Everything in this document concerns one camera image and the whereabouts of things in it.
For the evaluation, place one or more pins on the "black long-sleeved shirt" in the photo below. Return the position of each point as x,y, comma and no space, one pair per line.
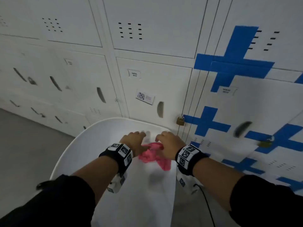
265,203

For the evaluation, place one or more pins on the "black marker wristband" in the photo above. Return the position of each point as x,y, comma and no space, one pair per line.
118,153
188,159

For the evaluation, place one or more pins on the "person's right hand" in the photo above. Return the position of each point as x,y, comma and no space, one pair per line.
171,145

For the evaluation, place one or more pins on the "small white door label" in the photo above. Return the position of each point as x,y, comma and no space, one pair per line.
134,74
227,90

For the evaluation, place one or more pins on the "person's right fingers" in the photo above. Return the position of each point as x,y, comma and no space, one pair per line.
162,136

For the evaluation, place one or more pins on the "white printed code sticker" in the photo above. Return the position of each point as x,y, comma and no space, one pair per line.
145,96

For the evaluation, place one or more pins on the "wall of white locker doors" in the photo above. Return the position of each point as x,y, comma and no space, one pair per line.
156,33

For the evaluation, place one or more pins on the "blue tape crosses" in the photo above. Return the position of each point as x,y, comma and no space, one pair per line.
236,61

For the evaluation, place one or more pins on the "brass padlock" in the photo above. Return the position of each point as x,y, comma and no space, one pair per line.
180,121
265,143

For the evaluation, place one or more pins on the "person's left hand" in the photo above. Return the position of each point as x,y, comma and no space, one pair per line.
132,142

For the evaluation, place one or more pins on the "white plastic chair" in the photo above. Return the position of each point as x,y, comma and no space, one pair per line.
90,141

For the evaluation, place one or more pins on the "person's left fingers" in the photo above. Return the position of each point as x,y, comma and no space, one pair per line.
138,134

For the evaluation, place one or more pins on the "person's left forearm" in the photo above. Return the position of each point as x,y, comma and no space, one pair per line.
99,173

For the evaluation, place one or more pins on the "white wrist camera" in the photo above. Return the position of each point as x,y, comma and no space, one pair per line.
185,183
117,182

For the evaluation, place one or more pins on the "person's right forearm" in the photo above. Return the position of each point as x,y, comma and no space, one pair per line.
215,177

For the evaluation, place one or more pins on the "pink cloth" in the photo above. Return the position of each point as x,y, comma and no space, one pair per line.
153,156

